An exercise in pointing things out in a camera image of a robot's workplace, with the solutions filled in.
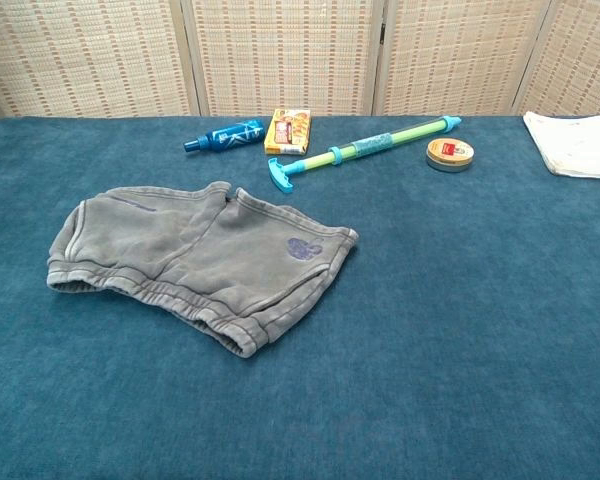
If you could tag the grey cloth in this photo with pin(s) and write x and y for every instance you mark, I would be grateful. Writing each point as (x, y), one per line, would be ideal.
(205, 250)

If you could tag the yellow snack box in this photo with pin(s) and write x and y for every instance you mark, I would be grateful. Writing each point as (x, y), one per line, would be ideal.
(287, 132)

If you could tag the green blue water pump toy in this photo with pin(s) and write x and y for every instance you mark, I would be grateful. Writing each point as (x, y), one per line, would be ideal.
(370, 145)

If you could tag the blue tube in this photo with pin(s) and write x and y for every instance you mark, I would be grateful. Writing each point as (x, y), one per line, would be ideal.
(230, 134)

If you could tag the round gold tin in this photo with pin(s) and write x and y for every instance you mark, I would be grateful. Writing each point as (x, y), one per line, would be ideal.
(449, 152)

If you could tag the woven folding screen panel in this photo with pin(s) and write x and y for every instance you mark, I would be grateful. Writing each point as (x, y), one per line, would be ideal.
(285, 50)
(460, 50)
(580, 55)
(80, 55)

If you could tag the white folded towel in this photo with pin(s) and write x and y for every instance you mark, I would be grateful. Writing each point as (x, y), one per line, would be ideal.
(575, 145)

